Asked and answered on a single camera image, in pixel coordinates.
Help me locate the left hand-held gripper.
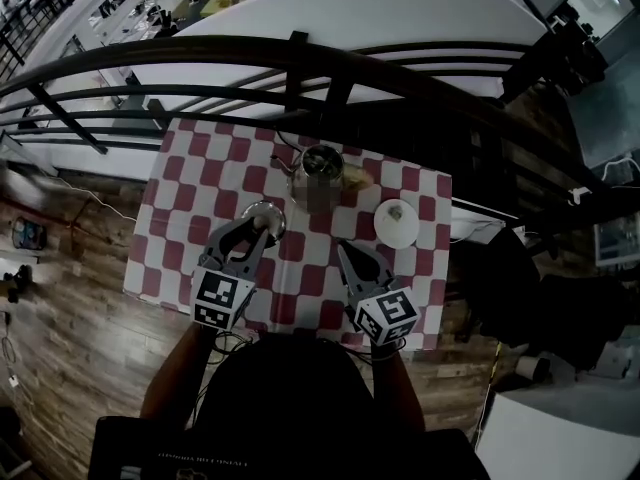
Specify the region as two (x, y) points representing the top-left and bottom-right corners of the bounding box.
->
(191, 216), (272, 331)

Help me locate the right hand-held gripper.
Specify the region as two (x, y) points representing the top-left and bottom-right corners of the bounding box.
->
(336, 239), (422, 348)

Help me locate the steel teapot lid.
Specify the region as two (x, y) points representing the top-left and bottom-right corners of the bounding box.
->
(239, 200), (287, 243)

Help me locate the steel teapot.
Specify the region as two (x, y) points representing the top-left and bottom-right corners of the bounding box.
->
(269, 143), (375, 214)

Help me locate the person's left forearm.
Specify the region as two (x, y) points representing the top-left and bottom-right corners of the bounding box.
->
(138, 322), (221, 419)

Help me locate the person's right forearm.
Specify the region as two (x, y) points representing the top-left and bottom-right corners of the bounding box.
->
(369, 342), (427, 432)

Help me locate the white round plate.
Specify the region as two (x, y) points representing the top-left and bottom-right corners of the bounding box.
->
(373, 197), (420, 248)

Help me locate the red white checkered tablecloth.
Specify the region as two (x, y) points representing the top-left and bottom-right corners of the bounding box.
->
(122, 116), (454, 352)

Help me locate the person's black clothing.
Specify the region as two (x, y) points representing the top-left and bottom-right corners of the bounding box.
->
(187, 330), (381, 432)

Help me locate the paper cup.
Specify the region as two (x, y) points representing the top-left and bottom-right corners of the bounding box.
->
(514, 355), (551, 382)

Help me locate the black office chair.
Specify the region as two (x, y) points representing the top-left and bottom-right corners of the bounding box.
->
(462, 225), (636, 372)

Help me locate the dark curved railing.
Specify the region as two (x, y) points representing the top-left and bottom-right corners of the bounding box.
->
(0, 30), (616, 219)

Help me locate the small black device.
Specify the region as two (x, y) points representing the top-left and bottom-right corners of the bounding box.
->
(2, 265), (34, 304)

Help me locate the white framed glass panel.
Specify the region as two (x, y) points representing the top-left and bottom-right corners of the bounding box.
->
(593, 212), (640, 268)

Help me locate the white side table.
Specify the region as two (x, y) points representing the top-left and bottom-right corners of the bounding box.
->
(474, 390), (640, 480)

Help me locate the yellow black cable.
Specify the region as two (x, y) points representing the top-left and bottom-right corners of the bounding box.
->
(477, 340), (503, 434)

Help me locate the white metal frame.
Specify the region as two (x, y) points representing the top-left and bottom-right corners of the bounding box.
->
(0, 132), (59, 177)

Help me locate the white wall cable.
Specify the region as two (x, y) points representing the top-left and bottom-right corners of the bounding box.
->
(602, 153), (640, 182)

